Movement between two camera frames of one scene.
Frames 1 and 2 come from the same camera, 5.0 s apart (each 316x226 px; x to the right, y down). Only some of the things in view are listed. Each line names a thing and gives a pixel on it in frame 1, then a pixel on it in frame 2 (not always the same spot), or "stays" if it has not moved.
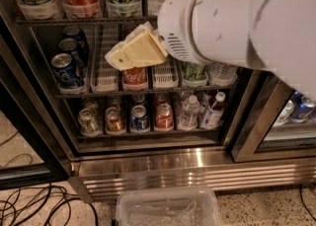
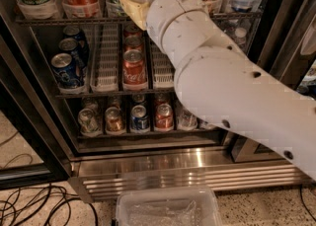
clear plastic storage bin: [168, 206] stays
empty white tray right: [166, 75] stays
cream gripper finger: [140, 47] to [136, 6]
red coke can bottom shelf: [164, 115] stays
